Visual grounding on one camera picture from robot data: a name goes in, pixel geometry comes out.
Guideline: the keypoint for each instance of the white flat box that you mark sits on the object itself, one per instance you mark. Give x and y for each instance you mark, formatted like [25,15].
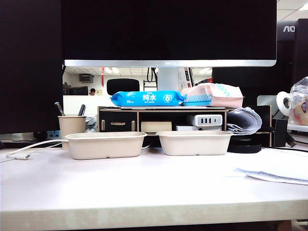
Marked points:
[185,128]

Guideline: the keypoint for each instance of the black dark monitor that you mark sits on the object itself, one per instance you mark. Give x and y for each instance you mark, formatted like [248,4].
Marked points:
[29,72]

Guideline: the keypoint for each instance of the blue wet wipes pack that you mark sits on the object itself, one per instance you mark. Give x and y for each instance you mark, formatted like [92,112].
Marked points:
[146,98]

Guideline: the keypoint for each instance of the blue power socket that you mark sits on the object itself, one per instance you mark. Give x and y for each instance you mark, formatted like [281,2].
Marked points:
[54,133]

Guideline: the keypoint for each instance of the beige paper box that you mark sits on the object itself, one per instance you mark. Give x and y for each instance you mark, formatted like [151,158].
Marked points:
[106,146]
[195,144]

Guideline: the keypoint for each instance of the dark background monitor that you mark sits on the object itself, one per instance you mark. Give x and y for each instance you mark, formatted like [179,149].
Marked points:
[77,91]

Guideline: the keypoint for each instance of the person in background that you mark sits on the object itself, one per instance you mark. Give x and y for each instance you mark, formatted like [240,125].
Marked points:
[92,92]

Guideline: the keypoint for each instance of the silver pen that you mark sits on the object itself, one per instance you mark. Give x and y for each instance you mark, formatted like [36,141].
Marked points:
[59,108]

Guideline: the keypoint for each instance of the red hanging knot ornament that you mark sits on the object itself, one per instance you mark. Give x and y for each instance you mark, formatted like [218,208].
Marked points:
[102,78]

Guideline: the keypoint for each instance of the white power strip charger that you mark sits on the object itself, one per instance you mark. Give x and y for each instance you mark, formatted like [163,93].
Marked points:
[208,119]

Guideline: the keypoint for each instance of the black wooden desk organizer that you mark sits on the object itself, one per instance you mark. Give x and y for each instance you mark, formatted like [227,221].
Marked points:
[118,115]

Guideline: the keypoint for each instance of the silver bezel computer monitor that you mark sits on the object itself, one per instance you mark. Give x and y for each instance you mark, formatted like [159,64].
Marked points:
[168,29]

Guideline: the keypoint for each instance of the beige small box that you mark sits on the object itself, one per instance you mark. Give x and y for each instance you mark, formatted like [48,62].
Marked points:
[156,126]

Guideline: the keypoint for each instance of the rolled grey papers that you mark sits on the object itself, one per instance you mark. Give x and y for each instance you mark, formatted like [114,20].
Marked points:
[245,120]

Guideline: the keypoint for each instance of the grey ceiling air conditioner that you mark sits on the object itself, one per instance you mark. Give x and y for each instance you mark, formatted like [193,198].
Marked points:
[86,78]

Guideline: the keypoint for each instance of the pink tissue pack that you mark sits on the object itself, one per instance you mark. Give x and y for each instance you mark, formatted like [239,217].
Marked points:
[216,95]

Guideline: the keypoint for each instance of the black pen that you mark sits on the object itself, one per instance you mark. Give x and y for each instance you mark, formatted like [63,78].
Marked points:
[81,109]

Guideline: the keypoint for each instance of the white paper roll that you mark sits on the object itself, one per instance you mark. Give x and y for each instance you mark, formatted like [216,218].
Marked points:
[280,101]

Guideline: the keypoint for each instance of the grey metal plate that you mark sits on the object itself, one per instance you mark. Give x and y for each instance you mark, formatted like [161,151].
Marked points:
[265,99]

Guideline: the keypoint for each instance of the beige paper cup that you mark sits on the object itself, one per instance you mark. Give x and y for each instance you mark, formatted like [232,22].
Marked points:
[71,127]

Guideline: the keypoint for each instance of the silver monitor stand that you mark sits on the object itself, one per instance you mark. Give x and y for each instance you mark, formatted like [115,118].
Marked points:
[168,79]

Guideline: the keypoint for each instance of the clear plastic bag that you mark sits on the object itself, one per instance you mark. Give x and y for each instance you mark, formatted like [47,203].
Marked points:
[299,106]

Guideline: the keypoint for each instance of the white paper sheets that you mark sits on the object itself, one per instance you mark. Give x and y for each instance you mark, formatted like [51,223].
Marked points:
[276,175]

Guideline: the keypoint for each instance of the black AOC monitor back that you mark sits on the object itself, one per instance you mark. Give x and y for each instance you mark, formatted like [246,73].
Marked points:
[286,48]

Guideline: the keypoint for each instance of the black small stand box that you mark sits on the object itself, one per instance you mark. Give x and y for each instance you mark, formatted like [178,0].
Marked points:
[280,132]

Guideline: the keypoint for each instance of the black round base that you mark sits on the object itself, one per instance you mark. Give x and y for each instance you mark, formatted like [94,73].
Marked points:
[244,148]

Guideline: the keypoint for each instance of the black office chair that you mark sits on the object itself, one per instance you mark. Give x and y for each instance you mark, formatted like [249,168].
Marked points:
[122,86]

